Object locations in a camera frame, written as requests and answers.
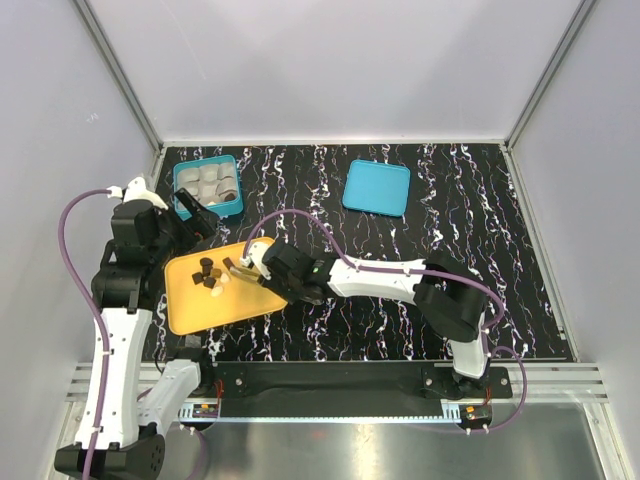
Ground dark rectangular chocolate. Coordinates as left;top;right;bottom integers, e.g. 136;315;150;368
222;257;235;270

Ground metal tongs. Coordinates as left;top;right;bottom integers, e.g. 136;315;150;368
229;266;261;283

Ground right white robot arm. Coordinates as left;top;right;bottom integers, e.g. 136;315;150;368
248;240;490;397

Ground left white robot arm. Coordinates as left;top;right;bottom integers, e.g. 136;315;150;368
54;187;218;479

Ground teal chocolate box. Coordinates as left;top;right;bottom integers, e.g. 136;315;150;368
173;154;244;218

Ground dark square chocolate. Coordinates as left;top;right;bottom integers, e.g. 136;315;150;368
192;272;204;285

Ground white round chocolate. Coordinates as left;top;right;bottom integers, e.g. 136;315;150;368
211;285;224;297

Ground yellow plastic tray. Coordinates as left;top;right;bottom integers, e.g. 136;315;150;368
164;242;287;335

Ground teal box lid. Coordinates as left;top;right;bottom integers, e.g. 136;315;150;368
342;159;411;217

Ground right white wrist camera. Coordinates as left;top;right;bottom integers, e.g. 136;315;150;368
240;241;271;269

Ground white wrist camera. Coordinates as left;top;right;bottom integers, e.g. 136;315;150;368
240;241;271;269
107;176;169;210

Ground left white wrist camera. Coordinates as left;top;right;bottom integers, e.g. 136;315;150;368
107;176;169;210

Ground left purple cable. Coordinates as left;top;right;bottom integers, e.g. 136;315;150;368
58;187;124;480

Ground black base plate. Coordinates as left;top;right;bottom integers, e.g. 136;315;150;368
213;361;514;420

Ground aluminium frame rail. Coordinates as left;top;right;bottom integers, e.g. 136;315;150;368
70;0;163;153

